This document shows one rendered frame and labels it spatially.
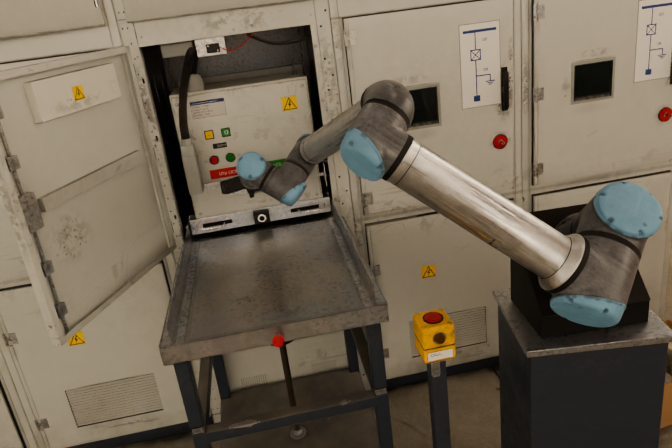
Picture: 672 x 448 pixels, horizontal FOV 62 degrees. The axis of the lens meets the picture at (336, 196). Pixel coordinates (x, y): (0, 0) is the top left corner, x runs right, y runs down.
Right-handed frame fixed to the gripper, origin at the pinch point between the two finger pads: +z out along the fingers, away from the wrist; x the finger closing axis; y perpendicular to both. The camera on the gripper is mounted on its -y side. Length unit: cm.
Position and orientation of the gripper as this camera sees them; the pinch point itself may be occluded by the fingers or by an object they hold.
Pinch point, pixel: (250, 189)
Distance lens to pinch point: 209.5
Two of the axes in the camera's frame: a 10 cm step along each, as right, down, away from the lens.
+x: -1.9, -9.7, 1.7
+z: -0.9, 1.9, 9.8
